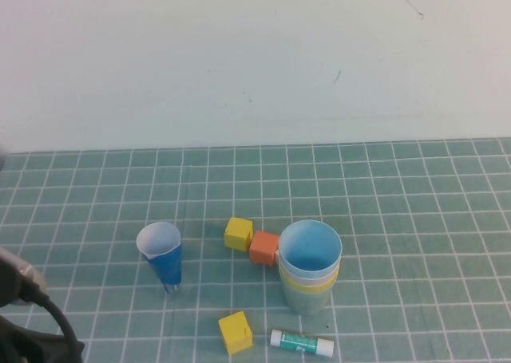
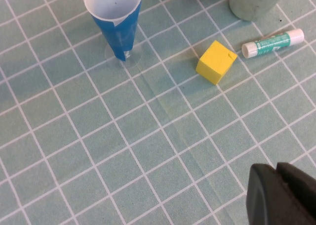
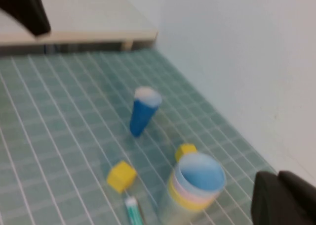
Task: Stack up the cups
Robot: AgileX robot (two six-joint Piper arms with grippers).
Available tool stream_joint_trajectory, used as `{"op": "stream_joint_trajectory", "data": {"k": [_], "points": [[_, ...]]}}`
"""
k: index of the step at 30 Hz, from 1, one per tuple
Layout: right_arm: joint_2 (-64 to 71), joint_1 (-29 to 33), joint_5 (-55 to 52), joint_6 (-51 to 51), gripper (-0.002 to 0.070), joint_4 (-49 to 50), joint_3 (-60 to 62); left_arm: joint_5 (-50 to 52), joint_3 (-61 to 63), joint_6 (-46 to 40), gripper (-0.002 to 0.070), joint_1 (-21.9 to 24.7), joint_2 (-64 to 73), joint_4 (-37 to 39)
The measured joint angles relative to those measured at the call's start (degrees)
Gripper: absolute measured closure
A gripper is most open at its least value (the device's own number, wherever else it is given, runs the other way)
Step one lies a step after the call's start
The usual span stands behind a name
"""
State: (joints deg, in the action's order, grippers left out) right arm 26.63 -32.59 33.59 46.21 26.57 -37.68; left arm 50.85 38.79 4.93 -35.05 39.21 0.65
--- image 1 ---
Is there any light blue plastic cup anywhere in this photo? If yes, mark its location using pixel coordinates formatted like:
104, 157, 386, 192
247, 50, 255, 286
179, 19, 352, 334
278, 219, 343, 280

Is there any pink plastic cup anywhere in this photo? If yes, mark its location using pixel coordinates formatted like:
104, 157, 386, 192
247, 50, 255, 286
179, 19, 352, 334
278, 258, 341, 287

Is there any yellow plastic cup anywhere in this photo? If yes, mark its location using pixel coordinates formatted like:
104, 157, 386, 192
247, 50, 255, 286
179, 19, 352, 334
279, 269, 339, 294

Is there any blue paper cone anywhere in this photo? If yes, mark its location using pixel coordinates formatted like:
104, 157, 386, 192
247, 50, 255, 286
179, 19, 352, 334
136, 221, 184, 292

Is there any yellow wooden cube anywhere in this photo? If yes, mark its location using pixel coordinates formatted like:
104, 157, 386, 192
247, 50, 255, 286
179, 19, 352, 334
224, 216, 255, 253
218, 310, 254, 355

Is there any orange wooden cube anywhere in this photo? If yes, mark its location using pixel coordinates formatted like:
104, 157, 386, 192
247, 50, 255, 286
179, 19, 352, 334
249, 230, 280, 266

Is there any green plastic cup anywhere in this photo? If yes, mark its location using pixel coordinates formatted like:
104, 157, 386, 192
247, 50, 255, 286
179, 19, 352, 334
280, 277, 337, 316

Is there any white green glue stick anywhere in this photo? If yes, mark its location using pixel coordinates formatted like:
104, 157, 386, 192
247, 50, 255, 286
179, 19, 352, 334
270, 329, 335, 357

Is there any green grid cutting mat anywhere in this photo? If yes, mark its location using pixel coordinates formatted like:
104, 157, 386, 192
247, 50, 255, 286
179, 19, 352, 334
0, 138, 511, 363

